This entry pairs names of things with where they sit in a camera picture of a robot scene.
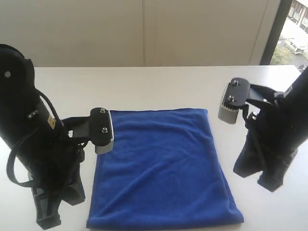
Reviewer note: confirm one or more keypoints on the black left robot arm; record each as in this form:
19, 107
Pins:
21, 104

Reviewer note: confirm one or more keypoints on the white van outside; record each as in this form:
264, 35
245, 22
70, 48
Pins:
300, 50

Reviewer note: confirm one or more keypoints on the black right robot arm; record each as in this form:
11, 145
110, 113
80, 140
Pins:
298, 91

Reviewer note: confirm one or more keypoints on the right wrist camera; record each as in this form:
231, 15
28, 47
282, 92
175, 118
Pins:
238, 93

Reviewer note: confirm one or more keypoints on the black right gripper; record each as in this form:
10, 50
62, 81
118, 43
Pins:
269, 143

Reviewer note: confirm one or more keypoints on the dark window frame post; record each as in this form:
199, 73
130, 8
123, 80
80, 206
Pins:
275, 31

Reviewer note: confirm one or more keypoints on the blue microfiber towel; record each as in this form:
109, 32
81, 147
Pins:
163, 173

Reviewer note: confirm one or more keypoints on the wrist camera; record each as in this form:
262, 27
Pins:
96, 128
238, 93

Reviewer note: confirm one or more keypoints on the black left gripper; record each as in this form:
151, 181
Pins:
53, 159

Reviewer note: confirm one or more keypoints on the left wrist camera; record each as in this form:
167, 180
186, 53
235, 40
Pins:
96, 128

